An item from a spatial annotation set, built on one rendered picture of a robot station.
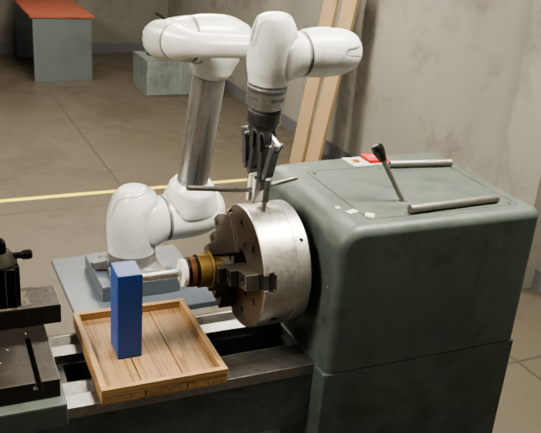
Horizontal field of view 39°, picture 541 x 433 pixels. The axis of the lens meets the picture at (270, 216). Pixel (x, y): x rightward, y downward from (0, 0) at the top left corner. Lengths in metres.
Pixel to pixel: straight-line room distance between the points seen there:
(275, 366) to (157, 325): 0.34
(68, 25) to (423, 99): 4.34
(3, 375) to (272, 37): 0.91
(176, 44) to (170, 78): 5.97
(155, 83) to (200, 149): 5.61
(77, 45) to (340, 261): 6.89
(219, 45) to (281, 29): 0.33
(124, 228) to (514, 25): 2.90
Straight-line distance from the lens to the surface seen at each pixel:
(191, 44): 1.99
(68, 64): 8.50
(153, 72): 7.94
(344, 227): 1.80
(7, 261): 1.84
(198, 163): 2.40
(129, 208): 2.40
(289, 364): 1.96
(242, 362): 1.97
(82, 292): 2.50
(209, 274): 1.87
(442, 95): 5.15
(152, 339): 1.99
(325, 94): 5.82
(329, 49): 1.74
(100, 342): 1.99
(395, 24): 5.59
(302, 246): 1.84
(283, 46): 1.66
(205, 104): 2.31
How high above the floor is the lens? 1.94
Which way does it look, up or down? 22 degrees down
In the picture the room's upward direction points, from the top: 5 degrees clockwise
